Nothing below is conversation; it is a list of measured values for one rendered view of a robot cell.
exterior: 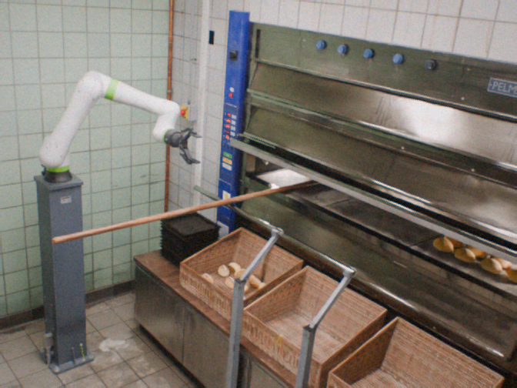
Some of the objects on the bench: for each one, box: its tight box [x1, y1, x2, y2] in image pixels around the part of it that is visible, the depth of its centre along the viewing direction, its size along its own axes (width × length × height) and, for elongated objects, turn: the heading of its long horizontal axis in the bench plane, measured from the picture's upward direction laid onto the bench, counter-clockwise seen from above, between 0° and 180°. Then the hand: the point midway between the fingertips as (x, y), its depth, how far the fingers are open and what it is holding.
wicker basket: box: [241, 266, 387, 388], centre depth 281 cm, size 49×56×28 cm
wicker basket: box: [179, 227, 304, 322], centre depth 323 cm, size 49×56×28 cm
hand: (198, 149), depth 282 cm, fingers open, 13 cm apart
